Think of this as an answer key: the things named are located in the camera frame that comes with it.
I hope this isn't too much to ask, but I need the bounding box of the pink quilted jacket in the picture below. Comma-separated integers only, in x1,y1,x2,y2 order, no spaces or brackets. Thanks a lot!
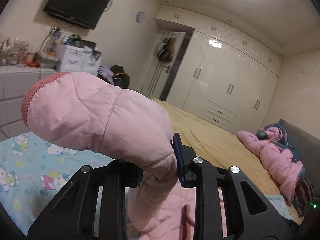
21,71,228,240

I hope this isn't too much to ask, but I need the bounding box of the white bedroom door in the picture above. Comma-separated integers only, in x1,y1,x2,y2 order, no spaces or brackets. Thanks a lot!
140,31,185,99

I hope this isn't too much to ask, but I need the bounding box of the tan bed cover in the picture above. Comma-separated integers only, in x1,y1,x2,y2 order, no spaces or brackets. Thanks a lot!
153,99,281,195

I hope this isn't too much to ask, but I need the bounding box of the white glossy wardrobe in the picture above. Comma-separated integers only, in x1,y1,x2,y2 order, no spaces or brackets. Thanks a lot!
156,5,281,133

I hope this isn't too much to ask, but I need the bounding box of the blue cartoon cat blanket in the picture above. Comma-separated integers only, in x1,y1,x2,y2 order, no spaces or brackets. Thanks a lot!
1,132,112,234

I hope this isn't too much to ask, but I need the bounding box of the dark bag pile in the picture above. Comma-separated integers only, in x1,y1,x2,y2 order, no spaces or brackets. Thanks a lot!
110,64,130,89

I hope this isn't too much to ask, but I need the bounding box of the pink floral padded coat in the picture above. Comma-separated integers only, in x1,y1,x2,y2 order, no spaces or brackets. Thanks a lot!
236,123,305,205

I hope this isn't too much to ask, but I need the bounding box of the purple cloth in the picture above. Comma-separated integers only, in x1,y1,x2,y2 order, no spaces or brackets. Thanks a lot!
97,66,114,85

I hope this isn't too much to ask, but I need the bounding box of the hanging door ornament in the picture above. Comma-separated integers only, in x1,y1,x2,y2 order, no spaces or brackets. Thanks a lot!
157,38,176,62

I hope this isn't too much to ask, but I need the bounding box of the white drawer cabinet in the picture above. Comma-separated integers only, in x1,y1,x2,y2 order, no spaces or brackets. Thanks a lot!
55,44,102,76

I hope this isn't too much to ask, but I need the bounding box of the grey headboard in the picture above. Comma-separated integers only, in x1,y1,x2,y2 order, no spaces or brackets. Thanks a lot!
276,119,319,205

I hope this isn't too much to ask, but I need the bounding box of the striped dark pillow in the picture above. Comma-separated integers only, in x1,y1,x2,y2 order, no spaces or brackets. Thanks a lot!
292,179,314,217

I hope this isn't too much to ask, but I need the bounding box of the round wall clock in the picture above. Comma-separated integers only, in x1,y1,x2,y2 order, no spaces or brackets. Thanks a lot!
136,11,145,23

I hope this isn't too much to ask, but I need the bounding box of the black wall television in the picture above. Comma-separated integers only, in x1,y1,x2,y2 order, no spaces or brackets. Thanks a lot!
43,0,112,30

